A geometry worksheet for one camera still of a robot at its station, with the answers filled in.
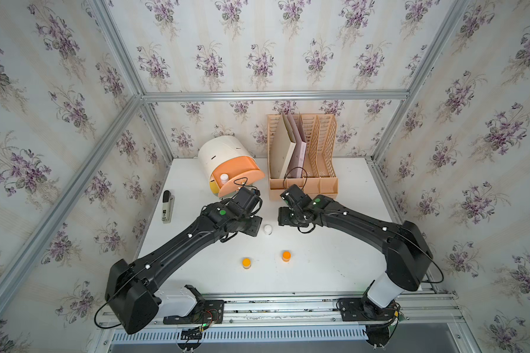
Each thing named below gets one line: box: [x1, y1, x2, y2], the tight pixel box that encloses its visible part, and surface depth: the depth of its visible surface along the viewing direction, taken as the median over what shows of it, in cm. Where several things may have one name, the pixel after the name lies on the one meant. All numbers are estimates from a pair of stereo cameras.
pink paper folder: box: [284, 113, 307, 179], surface depth 92 cm
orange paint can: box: [281, 250, 291, 263], surface depth 85 cm
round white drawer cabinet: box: [197, 135, 265, 199], surface depth 93 cm
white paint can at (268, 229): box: [263, 224, 274, 236], surface depth 92 cm
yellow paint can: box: [242, 258, 252, 270], surface depth 84 cm
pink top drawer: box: [211, 155, 265, 198], surface depth 90 cm
